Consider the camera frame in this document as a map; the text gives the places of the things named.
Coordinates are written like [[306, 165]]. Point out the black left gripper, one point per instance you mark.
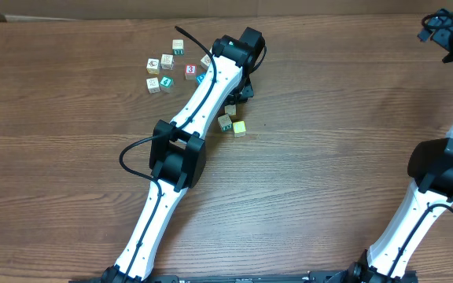
[[244, 92]]

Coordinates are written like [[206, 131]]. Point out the red number 3 block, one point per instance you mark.
[[190, 71]]

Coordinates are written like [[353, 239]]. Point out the white block red drawing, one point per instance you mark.
[[225, 123]]

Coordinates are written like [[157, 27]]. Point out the white-top green-sided block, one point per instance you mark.
[[239, 129]]

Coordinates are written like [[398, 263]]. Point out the yellow-framed blue picture block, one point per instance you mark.
[[230, 110]]

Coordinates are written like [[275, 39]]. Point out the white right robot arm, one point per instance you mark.
[[428, 196]]

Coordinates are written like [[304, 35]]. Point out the plain wooden picture block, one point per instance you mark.
[[205, 62]]

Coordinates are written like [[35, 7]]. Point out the blue-top wooden block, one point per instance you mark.
[[200, 78]]

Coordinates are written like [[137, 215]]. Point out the green letter R block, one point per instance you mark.
[[178, 47]]

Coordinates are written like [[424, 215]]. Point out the leaf picture wooden block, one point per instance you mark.
[[167, 61]]

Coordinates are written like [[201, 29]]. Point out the green number 4 block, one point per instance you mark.
[[166, 84]]

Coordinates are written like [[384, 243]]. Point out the yellow-sided boot picture block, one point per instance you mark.
[[153, 66]]

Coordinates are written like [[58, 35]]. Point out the butterfly picture wooden block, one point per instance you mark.
[[153, 85]]

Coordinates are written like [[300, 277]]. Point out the cardboard back panel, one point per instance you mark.
[[141, 9]]

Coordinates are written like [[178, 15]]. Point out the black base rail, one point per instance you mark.
[[250, 278]]

